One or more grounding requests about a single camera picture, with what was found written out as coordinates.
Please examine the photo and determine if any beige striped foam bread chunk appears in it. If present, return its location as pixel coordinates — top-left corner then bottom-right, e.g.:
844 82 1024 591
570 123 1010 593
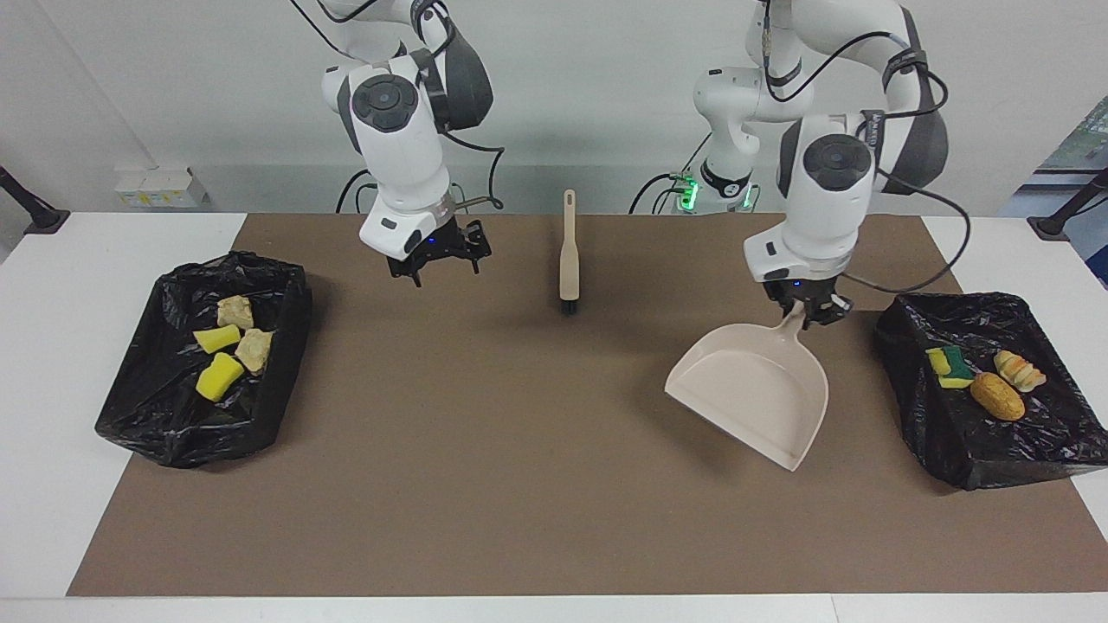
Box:
216 295 255 331

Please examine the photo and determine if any black base cable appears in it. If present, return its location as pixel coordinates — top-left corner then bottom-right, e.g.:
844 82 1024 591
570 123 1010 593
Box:
336 169 382 214
629 169 693 214

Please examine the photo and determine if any white wall socket box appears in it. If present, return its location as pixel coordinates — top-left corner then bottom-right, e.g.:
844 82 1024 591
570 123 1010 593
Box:
114 169 209 209

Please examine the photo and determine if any glass window pane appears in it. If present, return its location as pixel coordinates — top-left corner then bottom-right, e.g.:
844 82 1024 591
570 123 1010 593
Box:
1034 95 1108 174

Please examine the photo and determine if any black bag-lined bin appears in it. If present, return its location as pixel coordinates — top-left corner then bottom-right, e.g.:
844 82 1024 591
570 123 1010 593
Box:
873 292 1108 491
94 251 313 470

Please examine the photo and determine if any brown table mat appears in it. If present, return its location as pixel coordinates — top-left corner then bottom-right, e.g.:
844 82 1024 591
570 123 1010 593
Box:
67 214 1108 597

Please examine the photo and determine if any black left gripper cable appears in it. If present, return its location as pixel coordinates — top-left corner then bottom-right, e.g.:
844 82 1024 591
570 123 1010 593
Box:
844 52 972 295

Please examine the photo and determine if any beige plastic dustpan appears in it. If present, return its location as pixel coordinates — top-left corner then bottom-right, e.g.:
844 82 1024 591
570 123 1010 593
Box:
664 299 830 473

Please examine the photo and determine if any black right base cable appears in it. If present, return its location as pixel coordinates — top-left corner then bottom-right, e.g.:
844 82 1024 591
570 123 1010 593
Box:
336 169 382 214

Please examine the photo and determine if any notched yellow sponge piece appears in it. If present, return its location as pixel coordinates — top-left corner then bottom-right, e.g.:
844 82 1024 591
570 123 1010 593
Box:
924 345 976 390

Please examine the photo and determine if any black stand leg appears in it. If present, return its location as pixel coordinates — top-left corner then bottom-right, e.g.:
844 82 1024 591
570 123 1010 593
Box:
1027 169 1108 241
0 164 70 234

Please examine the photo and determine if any black left base cable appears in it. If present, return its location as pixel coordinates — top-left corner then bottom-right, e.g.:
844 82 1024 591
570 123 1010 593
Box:
629 169 693 214

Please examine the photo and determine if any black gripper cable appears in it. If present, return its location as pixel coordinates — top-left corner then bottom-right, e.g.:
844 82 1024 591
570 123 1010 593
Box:
844 52 972 295
441 130 506 213

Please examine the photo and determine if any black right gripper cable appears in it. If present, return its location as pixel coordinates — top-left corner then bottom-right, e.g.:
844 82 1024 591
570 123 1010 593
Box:
441 130 506 213

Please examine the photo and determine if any brown toy bread roll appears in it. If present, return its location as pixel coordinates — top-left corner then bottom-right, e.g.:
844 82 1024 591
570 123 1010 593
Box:
969 371 1027 422

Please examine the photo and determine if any beige brush with black bristles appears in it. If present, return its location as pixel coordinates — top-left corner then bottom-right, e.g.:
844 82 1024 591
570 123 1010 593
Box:
557 189 583 317

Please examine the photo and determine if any orange striped toy croissant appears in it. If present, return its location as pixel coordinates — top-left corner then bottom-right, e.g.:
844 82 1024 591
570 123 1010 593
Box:
993 349 1047 394

